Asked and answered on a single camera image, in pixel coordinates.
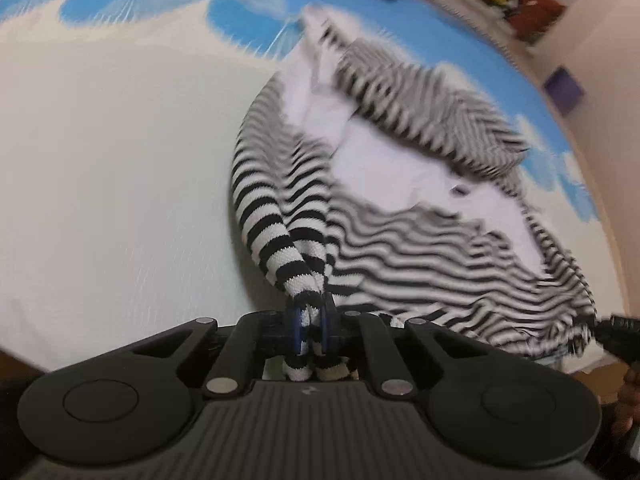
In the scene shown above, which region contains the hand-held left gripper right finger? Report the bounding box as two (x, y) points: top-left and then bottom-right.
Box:
(320, 292), (496, 398)

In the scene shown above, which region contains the blue and white bedsheet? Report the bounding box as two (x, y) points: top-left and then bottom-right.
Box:
(0, 0), (623, 376)

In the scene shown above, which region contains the purple bag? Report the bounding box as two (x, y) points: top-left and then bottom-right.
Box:
(542, 66), (586, 116)

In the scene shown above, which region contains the person's right hand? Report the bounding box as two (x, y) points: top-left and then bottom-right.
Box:
(612, 364), (640, 443)

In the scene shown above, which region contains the striped dress with white vest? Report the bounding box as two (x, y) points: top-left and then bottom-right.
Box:
(231, 2), (601, 383)

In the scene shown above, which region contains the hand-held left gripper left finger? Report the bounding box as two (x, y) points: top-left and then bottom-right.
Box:
(127, 307), (307, 398)

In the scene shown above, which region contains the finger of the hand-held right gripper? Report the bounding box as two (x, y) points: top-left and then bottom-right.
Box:
(595, 312), (640, 366)

